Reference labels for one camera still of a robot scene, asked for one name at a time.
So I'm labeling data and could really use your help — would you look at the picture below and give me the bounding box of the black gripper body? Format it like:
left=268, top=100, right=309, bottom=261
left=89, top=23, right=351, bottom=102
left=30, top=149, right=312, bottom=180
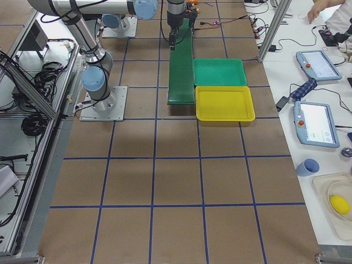
left=168, top=27, right=179, bottom=51

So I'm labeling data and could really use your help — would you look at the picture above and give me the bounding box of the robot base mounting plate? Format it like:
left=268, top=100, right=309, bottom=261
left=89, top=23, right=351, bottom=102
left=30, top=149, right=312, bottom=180
left=79, top=86, right=128, bottom=122

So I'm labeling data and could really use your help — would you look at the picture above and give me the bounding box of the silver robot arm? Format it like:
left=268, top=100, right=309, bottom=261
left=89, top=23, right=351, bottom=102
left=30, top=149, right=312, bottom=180
left=28, top=1, right=158, bottom=112

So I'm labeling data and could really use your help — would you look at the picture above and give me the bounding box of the person's bare hand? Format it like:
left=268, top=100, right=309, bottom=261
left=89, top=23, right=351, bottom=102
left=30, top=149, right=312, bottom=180
left=307, top=2, right=321, bottom=24

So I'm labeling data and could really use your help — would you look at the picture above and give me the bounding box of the green plastic tray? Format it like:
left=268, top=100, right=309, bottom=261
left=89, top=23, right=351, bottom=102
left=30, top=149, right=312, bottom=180
left=194, top=58, right=247, bottom=86

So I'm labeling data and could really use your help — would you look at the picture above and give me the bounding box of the green conveyor belt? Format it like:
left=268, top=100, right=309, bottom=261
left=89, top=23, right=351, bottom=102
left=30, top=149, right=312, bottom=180
left=168, top=19, right=195, bottom=105

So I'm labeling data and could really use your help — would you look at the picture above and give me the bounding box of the yellow plastic tray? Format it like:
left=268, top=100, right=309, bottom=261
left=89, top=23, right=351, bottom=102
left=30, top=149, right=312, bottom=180
left=195, top=86, right=256, bottom=122

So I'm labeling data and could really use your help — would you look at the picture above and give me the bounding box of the black power adapter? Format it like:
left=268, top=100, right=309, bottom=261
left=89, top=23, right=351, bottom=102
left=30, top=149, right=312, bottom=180
left=276, top=96, right=289, bottom=112

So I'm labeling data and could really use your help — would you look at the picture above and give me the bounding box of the folded blue plaid umbrella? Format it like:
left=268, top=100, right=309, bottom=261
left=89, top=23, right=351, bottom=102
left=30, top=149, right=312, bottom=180
left=290, top=78, right=317, bottom=101

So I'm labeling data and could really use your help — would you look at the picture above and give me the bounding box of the upper blue teach pendant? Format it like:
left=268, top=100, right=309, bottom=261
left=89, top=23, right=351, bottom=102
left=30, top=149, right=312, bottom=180
left=295, top=50, right=342, bottom=81

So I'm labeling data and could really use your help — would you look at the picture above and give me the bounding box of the blue teach pendant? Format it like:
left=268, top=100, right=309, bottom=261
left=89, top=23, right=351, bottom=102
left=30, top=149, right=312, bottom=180
left=295, top=50, right=342, bottom=81
left=293, top=101, right=340, bottom=149

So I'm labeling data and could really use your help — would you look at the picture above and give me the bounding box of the lower blue teach pendant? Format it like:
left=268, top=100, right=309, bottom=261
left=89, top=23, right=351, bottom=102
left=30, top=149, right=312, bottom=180
left=293, top=101, right=340, bottom=149

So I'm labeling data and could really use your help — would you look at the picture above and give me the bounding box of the blue plastic cup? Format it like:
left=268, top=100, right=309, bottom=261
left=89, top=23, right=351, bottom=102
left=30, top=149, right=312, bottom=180
left=296, top=158, right=320, bottom=177

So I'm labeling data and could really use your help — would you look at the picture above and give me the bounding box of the white bowl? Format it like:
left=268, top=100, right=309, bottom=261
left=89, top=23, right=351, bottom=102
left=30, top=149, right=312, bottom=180
left=327, top=181, right=351, bottom=222

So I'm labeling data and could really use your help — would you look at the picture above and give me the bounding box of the yellow lemon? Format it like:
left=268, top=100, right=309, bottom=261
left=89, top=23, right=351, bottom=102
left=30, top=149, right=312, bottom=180
left=329, top=195, right=350, bottom=215

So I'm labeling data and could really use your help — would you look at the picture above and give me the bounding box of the aluminium frame post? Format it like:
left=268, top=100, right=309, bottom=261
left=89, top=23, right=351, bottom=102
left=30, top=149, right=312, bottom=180
left=257, top=0, right=291, bottom=62

